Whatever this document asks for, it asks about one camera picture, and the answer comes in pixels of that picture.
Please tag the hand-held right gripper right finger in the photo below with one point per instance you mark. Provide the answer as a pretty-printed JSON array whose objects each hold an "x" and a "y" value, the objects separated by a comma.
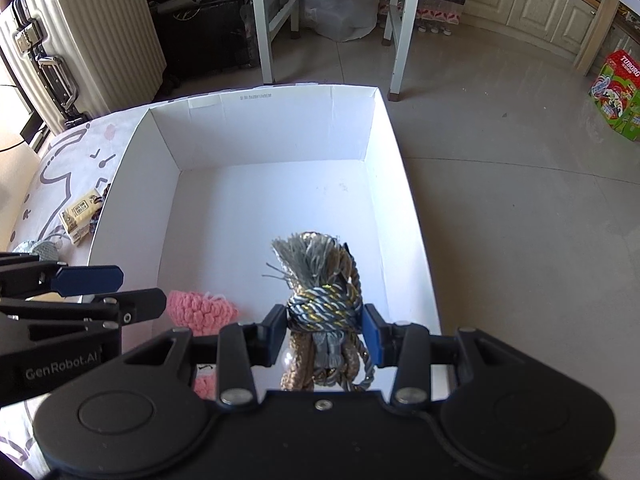
[{"x": 372, "y": 336}]

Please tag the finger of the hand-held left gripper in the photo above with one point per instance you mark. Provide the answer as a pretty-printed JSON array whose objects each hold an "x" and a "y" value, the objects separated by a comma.
[
  {"x": 90, "y": 280},
  {"x": 145, "y": 305}
]

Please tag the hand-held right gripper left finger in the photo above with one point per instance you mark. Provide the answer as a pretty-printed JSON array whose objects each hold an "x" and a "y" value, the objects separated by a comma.
[{"x": 274, "y": 336}]

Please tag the pink crochet piece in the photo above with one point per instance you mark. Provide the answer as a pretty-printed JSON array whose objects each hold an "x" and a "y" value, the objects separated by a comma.
[{"x": 200, "y": 310}]

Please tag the blue-grey knitted piece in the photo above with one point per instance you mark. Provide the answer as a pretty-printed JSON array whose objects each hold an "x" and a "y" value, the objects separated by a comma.
[{"x": 37, "y": 249}]

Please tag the dark crochet piece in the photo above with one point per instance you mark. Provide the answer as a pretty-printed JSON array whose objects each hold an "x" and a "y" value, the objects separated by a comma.
[{"x": 105, "y": 195}]

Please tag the white cardboard box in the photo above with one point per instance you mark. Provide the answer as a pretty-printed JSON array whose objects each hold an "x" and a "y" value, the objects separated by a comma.
[{"x": 270, "y": 195}]

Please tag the beige tissue pack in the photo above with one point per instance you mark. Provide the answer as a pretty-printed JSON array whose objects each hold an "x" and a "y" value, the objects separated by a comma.
[{"x": 80, "y": 212}]

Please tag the cartoon printed bed sheet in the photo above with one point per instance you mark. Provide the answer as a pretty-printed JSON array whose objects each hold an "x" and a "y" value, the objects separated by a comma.
[{"x": 65, "y": 160}]

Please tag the white ribbed suitcase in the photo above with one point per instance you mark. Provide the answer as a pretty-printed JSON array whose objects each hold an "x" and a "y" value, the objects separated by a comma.
[{"x": 100, "y": 35}]

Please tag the black case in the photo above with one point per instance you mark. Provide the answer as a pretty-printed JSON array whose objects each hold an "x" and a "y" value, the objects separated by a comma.
[{"x": 210, "y": 40}]

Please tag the translucent plastic bag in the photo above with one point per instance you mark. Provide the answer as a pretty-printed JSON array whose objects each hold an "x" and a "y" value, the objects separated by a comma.
[{"x": 340, "y": 10}]

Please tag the floral patterned mat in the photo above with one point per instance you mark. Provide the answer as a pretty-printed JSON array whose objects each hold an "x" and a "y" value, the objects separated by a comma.
[{"x": 440, "y": 10}]

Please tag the green printed carton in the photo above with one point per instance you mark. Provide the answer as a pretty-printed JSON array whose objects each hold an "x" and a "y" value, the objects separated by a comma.
[{"x": 617, "y": 95}]

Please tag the cream kitchen cabinets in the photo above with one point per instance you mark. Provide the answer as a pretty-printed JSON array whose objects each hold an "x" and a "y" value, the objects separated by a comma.
[{"x": 525, "y": 0}]

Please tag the wooden glass-top counter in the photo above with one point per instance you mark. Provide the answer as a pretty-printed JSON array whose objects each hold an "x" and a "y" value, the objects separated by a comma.
[{"x": 600, "y": 25}]

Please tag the white table frame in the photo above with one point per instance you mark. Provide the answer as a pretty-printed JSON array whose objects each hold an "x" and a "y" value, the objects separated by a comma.
[{"x": 262, "y": 35}]

